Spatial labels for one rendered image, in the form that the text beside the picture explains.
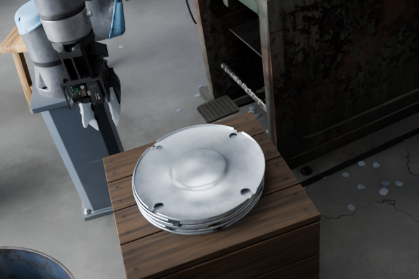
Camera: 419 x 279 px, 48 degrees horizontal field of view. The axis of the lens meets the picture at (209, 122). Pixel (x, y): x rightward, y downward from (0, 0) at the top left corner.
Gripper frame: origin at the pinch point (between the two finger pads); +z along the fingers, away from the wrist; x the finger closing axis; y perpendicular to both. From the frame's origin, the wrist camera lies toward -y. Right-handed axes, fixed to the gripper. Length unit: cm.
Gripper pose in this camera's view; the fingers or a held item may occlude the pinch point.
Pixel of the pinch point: (105, 119)
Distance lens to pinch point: 94.5
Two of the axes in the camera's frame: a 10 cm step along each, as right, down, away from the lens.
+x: 9.8, -1.9, 0.1
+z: 1.4, 7.8, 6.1
